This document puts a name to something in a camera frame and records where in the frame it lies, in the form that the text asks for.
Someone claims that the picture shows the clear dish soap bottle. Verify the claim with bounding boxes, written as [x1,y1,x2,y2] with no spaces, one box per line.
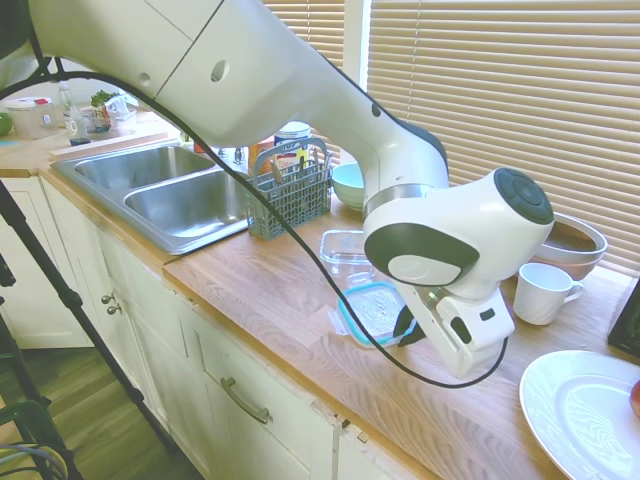
[56,82,92,148]

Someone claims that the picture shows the narrow beige window blinds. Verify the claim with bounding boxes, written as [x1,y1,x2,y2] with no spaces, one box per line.
[262,0,346,72]

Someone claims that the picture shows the green leafy herbs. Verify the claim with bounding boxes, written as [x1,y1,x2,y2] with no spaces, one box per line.
[89,89,122,109]

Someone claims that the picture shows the white ceramic mug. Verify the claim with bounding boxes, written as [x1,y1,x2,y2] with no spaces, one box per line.
[513,263,585,327]

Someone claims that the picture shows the metal drawer handle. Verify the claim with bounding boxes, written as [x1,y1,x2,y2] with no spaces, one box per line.
[219,377,274,427]

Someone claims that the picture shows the plastic tub with white lid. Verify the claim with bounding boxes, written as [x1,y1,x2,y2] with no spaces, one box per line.
[3,97,55,141]

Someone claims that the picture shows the clear glass food container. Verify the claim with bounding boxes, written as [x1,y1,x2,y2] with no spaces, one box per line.
[319,228,377,279]

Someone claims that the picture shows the pink bowl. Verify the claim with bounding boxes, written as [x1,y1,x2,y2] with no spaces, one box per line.
[529,249,607,282]

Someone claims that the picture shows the clear lid with teal seal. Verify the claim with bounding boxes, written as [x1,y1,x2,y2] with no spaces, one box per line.
[328,281,419,350]

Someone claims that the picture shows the black tripod stand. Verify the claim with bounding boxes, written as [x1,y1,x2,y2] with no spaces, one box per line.
[0,179,180,480]

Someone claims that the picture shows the clear plastic bag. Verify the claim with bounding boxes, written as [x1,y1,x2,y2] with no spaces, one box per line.
[89,94,139,137]

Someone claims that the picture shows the black appliance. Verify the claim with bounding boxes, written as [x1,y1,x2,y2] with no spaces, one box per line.
[607,282,640,359]

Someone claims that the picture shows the light wooden board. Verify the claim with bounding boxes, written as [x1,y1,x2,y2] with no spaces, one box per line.
[48,131,170,162]

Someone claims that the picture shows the white dinner plate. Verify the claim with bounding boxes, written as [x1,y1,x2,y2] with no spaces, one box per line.
[518,349,640,480]

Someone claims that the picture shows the grey metal bowl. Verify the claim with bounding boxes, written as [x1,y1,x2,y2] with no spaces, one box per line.
[532,212,609,267]

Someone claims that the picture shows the wide beige window blinds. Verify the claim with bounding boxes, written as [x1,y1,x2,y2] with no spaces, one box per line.
[369,0,640,275]

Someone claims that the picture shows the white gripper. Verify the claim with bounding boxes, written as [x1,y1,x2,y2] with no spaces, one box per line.
[393,287,517,380]

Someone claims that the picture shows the stainless steel double sink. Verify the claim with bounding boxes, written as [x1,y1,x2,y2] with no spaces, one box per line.
[49,144,257,257]

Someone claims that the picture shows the white kitchen cabinet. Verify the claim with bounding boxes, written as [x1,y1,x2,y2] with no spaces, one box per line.
[0,172,437,480]

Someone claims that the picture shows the orange box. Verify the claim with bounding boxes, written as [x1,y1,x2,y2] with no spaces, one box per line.
[248,139,277,177]

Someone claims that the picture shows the grey plastic cutlery basket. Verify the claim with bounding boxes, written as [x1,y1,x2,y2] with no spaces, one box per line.
[241,137,335,240]

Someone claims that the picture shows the light blue ceramic bowl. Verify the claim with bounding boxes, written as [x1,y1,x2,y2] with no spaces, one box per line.
[331,162,367,212]

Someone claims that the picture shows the white wipes canister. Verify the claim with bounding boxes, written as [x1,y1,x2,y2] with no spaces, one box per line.
[273,121,314,174]

